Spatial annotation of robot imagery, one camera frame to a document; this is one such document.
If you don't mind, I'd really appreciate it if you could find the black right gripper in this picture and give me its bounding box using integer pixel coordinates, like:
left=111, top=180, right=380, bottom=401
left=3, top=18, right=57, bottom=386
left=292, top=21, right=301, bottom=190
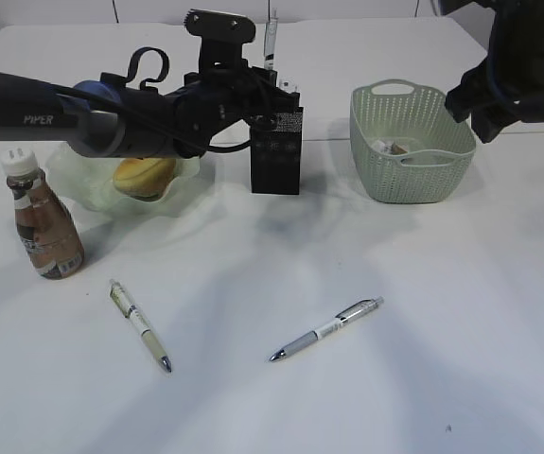
left=446, top=1, right=544, bottom=144

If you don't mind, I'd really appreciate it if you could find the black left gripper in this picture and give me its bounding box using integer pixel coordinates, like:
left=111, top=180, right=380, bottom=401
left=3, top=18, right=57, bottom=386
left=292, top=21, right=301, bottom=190
left=184, top=66, right=303, bottom=142

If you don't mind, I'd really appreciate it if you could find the clear plastic ruler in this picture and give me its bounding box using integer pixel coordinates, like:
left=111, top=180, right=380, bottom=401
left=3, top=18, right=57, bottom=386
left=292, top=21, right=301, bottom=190
left=278, top=79, right=299, bottom=94

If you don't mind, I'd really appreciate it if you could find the blue grip pen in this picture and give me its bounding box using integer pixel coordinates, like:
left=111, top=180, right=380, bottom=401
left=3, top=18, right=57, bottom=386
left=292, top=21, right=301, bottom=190
left=264, top=9, right=278, bottom=71

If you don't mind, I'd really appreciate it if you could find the small grey paper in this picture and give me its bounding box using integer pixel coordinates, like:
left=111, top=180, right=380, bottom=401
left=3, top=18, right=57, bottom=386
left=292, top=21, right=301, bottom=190
left=390, top=143, right=409, bottom=155

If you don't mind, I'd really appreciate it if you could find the brown bread loaf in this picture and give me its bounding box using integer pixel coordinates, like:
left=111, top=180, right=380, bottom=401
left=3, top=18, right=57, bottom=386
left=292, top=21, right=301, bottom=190
left=112, top=158, right=177, bottom=201

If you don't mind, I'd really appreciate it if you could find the white paper ball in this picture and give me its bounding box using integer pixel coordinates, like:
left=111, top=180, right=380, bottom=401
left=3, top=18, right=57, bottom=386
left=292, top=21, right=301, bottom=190
left=372, top=140, right=394, bottom=154

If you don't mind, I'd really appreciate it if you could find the brown coffee drink bottle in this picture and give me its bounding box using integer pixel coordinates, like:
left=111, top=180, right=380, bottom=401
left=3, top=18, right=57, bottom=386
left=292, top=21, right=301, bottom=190
left=1, top=148, right=84, bottom=280

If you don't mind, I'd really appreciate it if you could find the grey grip ballpoint pen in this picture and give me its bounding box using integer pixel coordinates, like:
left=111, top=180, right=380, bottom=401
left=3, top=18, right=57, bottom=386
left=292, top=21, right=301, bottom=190
left=269, top=297, right=384, bottom=362

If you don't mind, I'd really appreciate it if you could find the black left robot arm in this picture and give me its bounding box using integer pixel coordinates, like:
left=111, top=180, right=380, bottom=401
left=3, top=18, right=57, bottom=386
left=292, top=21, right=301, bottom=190
left=0, top=67, right=303, bottom=159

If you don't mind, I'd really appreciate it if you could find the black mesh pen holder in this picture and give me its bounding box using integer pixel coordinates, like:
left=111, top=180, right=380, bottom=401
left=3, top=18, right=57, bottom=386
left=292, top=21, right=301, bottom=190
left=250, top=107, right=304, bottom=195

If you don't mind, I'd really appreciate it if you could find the green plastic woven basket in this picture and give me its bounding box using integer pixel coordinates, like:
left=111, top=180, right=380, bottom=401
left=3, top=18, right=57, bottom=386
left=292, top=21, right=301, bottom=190
left=350, top=79, right=476, bottom=204

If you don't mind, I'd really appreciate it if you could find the green wavy glass plate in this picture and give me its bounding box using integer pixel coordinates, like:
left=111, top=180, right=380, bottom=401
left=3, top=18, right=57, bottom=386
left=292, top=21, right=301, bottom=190
left=45, top=144, right=201, bottom=216

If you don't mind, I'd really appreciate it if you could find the beige grip ballpoint pen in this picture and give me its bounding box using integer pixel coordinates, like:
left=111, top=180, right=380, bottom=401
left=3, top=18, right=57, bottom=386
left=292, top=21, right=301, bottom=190
left=109, top=279, right=172, bottom=374

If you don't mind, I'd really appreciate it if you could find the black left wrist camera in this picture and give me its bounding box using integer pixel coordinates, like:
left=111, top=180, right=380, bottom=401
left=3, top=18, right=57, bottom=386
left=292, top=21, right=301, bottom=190
left=184, top=9, right=256, bottom=74

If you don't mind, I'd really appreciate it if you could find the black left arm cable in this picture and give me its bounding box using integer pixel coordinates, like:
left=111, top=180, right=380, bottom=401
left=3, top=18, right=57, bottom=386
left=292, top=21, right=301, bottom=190
left=98, top=45, right=172, bottom=94

